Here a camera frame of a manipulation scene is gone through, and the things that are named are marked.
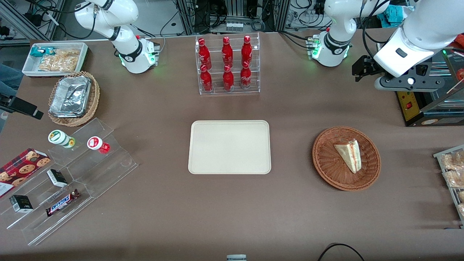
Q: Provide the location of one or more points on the triangle sandwich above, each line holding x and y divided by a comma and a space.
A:
349, 156

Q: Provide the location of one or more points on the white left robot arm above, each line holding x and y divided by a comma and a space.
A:
427, 25

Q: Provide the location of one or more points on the dark brown wicker basket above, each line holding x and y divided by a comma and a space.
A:
326, 163

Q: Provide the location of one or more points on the tray of packaged pastries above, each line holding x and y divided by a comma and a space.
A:
439, 156

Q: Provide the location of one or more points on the beige plastic tray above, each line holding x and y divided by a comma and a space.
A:
228, 145

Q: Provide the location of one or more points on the light brown wicker basket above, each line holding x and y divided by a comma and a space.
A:
93, 105

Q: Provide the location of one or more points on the teal plastic bag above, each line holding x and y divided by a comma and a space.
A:
395, 16

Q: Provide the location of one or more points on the black food warmer cabinet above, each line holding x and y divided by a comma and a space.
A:
435, 108

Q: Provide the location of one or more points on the red sausage on stick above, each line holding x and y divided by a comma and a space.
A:
461, 74
460, 38

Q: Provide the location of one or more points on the red cola bottle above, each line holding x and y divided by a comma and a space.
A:
206, 80
247, 50
245, 77
227, 52
228, 79
204, 52

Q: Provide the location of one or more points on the wrapped bread bun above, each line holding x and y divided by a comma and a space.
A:
453, 161
461, 196
461, 210
455, 179

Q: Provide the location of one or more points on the grey power strip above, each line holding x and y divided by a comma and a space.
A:
234, 27

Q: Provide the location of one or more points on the clear acrylic bottle rack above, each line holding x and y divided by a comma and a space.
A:
216, 63

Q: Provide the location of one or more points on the small white grey device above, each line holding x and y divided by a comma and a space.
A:
236, 257

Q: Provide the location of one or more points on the clear acrylic stepped stand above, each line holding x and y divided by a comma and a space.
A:
108, 170

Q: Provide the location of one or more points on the red-lid drink bottle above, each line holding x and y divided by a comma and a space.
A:
95, 143

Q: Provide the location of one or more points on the small clear cracker bag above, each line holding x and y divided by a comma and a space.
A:
69, 53

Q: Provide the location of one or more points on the stacked foil containers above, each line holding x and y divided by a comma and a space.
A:
69, 96

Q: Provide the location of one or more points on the large clear cracker bag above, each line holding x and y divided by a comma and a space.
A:
58, 64

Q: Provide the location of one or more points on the green-lid drink bottle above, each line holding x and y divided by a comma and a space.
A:
58, 137

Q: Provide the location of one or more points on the small black carton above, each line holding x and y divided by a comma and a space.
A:
21, 203
57, 178

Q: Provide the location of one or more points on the teal snack packet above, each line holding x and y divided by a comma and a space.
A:
38, 51

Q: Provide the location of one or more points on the snickers chocolate bar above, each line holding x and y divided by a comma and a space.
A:
61, 203

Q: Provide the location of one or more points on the white rectangular snack bin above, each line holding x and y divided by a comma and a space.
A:
29, 64

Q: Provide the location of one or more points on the black clamp device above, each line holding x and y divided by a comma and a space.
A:
21, 106

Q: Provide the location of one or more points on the blue jeans leg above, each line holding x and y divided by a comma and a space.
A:
9, 78

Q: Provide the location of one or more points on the red cookie box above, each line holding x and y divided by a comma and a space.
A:
21, 168

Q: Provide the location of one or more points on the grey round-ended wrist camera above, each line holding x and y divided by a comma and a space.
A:
424, 82

